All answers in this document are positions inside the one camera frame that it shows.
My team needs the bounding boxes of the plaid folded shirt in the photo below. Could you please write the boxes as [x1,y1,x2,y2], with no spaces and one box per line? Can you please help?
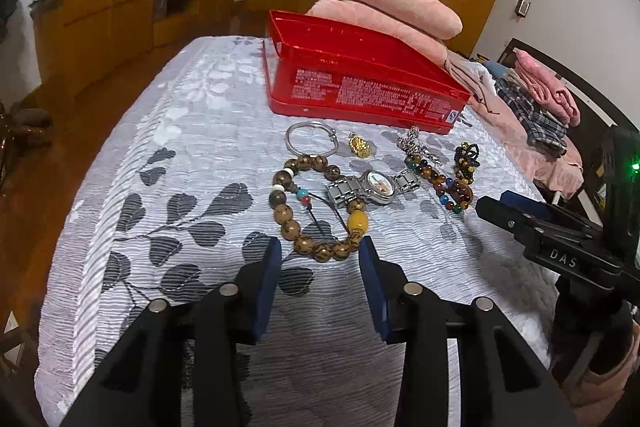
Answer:
[495,78,567,159]

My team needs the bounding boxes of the red metal tin box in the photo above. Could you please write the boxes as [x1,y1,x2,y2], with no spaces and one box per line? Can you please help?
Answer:
[264,10,471,134]

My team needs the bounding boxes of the gold pendant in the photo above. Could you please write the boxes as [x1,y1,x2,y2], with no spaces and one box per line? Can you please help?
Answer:
[348,132,373,159]

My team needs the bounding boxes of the brown wooden bead bracelet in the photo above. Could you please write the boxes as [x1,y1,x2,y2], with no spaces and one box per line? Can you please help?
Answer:
[267,152,370,264]

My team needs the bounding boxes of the silver chain necklace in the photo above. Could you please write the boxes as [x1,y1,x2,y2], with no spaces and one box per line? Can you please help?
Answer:
[396,124,445,166]

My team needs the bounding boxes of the wooden coat stand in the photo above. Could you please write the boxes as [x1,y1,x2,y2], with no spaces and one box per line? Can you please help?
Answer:
[1,104,53,185]

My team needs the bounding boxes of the long wooden sideboard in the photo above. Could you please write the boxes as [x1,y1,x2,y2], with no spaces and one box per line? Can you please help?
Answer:
[30,0,235,100]

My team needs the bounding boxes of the lower pink folded quilt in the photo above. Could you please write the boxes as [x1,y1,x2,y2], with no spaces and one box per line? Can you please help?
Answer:
[307,0,448,67]

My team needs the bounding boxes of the multicolour bead bracelet wooden ring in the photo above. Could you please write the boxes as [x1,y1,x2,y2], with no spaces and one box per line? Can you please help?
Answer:
[403,152,475,216]

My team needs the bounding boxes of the pink folded clothes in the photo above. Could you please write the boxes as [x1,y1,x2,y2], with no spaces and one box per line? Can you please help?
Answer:
[515,49,582,127]

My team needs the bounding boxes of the white leaf pattern bedspread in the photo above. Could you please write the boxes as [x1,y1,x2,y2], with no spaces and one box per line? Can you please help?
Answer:
[35,37,555,426]

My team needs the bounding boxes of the black and amber bead bracelet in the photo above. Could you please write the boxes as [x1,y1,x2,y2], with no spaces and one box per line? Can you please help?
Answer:
[452,141,482,186]

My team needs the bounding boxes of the silver wrist watch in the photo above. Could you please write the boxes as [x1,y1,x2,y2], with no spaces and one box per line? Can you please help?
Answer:
[326,169,421,208]

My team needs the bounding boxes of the thin silver bangle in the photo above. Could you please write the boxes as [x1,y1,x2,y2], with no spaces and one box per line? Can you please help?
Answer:
[284,120,340,157]

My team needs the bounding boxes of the wall switch panel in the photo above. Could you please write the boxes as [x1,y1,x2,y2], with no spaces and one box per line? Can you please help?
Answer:
[514,0,530,18]

